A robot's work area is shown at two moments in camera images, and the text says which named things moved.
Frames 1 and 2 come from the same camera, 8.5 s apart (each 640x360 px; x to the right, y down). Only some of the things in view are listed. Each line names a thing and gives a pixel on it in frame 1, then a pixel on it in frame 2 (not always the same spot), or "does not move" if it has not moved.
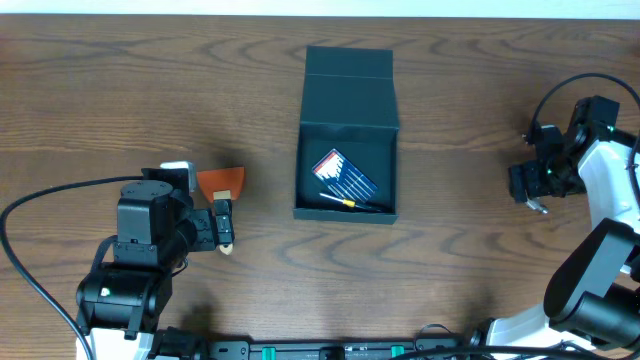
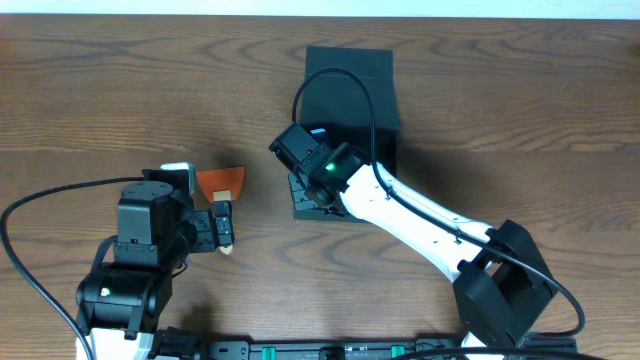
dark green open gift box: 350,105 does not move
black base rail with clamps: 175,343 does not move
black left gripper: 223,225 does not move
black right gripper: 519,184 to 303,180
